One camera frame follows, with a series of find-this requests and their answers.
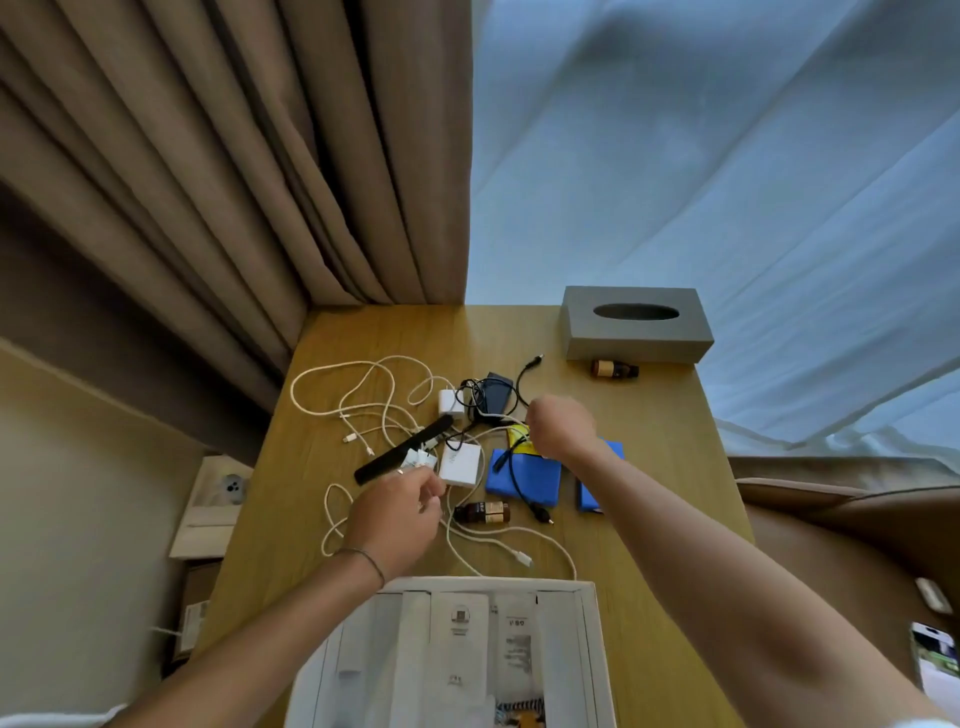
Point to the brown glass bottle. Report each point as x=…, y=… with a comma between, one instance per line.
x=484, y=513
x=615, y=369

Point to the white labelled device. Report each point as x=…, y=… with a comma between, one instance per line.
x=191, y=626

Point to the person's right fingers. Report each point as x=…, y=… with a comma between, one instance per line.
x=536, y=426

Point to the open white cardboard box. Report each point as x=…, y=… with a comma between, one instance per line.
x=592, y=660

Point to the flat black strip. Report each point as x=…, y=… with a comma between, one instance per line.
x=405, y=450

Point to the person's right forearm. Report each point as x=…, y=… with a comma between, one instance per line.
x=720, y=585

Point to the beige pleated curtain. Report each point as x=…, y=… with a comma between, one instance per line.
x=225, y=165

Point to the white square charger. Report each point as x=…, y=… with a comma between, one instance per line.
x=460, y=465

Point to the white plug adapter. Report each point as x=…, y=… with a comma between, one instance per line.
x=421, y=459

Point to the narrow blue battery pack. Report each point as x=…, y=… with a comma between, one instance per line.
x=589, y=499

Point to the sheer white curtain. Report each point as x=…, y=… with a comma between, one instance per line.
x=712, y=172

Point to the black power adapter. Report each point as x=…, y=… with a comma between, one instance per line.
x=496, y=394

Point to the smartphone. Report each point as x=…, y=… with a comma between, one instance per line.
x=934, y=660

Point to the person's left hand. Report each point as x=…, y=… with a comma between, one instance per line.
x=386, y=525

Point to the white shirt sleeve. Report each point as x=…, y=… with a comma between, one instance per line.
x=90, y=716

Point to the white printed paper slip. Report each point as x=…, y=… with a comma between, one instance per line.
x=517, y=645

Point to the small white case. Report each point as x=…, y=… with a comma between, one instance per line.
x=933, y=592

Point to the large blue battery pack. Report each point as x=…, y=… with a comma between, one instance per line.
x=525, y=476

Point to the brown armchair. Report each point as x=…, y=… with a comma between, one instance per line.
x=847, y=540

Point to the small white charger cube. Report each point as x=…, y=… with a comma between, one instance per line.
x=451, y=403

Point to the person's left fingers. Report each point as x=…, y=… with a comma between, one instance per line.
x=426, y=491

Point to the grey tissue box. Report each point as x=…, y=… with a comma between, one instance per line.
x=637, y=330

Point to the yellow label tag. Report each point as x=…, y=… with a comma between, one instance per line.
x=519, y=440

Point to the person's left forearm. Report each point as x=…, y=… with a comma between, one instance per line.
x=255, y=645

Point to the white wall socket panel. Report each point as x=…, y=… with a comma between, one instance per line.
x=214, y=506

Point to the person's right hand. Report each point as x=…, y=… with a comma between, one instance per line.
x=566, y=427

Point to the white leaflet with grey icon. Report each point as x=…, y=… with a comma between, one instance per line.
x=459, y=652

